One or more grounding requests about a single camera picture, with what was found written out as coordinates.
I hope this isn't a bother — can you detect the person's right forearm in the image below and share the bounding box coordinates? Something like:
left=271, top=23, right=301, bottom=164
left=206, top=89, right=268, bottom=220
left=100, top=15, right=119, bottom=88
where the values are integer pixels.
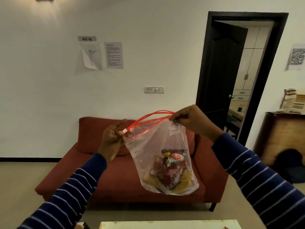
left=211, top=132, right=305, bottom=229

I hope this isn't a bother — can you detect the yellow snack packet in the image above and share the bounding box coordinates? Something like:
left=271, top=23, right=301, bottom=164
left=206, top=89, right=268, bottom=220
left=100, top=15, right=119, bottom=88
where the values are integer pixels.
left=175, top=168, right=194, bottom=194

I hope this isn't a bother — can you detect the person's left forearm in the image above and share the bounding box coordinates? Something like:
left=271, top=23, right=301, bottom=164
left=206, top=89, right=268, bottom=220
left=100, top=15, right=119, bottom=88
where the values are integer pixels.
left=17, top=153, right=108, bottom=229

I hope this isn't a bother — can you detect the clear red-sealed zip bag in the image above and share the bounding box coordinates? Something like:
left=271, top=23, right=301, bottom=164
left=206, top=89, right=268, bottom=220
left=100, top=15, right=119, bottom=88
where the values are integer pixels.
left=122, top=110, right=200, bottom=196

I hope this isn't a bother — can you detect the black bag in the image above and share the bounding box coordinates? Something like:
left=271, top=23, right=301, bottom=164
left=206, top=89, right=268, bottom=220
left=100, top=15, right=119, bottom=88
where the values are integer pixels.
left=272, top=149, right=305, bottom=184

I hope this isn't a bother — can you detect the person's left hand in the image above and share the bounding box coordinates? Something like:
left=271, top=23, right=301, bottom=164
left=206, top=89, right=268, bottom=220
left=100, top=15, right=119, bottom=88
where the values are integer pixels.
left=97, top=119, right=128, bottom=162

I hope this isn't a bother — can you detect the dark red snack packet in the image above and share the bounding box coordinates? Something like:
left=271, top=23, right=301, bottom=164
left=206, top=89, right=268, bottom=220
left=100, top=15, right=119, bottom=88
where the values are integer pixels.
left=160, top=162, right=191, bottom=192

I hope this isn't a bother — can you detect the paper sheet with text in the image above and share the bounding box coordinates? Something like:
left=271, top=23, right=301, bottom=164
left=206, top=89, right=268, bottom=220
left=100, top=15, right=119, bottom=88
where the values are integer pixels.
left=104, top=42, right=124, bottom=69

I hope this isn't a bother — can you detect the paper sheet with figure drawing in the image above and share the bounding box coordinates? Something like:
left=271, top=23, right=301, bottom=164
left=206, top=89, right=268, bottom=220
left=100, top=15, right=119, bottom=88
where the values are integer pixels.
left=81, top=42, right=102, bottom=70

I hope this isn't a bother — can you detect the brown wooden cabinet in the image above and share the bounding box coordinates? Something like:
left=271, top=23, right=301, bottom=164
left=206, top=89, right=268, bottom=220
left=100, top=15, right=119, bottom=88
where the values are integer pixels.
left=254, top=112, right=305, bottom=168

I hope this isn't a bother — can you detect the red sofa back cushion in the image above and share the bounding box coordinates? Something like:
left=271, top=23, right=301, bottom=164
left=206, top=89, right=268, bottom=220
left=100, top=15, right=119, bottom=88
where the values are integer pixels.
left=77, top=117, right=196, bottom=156

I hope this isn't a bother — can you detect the black snack packet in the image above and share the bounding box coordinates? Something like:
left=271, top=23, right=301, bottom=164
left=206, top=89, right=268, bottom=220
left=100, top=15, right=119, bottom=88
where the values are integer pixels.
left=162, top=149, right=187, bottom=166

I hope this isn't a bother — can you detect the white wardrobe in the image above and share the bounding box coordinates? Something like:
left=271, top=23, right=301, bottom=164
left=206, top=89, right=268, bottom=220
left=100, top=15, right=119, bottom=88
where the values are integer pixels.
left=232, top=27, right=272, bottom=101

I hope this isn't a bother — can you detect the red sofa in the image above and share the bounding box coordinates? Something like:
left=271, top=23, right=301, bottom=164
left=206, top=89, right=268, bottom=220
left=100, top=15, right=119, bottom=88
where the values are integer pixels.
left=35, top=117, right=230, bottom=212

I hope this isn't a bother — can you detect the white wall switch panel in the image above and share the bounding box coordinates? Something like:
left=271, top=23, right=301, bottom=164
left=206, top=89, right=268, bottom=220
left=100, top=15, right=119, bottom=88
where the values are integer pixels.
left=144, top=86, right=164, bottom=94

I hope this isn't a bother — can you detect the dark wooden door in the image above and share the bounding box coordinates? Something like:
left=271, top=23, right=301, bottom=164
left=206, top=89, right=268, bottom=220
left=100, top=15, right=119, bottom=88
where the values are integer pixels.
left=196, top=20, right=248, bottom=131

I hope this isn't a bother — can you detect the paper sheet with square code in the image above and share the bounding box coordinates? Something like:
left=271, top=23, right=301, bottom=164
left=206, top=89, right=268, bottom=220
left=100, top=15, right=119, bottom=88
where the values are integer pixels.
left=288, top=44, right=305, bottom=70

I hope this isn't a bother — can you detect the person's right hand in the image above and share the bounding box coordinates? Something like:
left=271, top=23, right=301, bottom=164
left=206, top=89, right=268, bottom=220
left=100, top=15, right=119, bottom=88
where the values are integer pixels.
left=169, top=105, right=224, bottom=142

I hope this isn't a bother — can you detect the pile of striped cloths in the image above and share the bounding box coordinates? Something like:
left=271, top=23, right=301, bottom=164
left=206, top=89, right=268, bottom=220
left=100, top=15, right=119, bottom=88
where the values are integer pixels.
left=277, top=88, right=305, bottom=115

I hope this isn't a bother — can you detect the dark door frame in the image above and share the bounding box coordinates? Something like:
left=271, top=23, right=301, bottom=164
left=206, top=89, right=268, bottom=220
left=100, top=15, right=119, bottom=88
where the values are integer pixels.
left=195, top=11, right=289, bottom=146

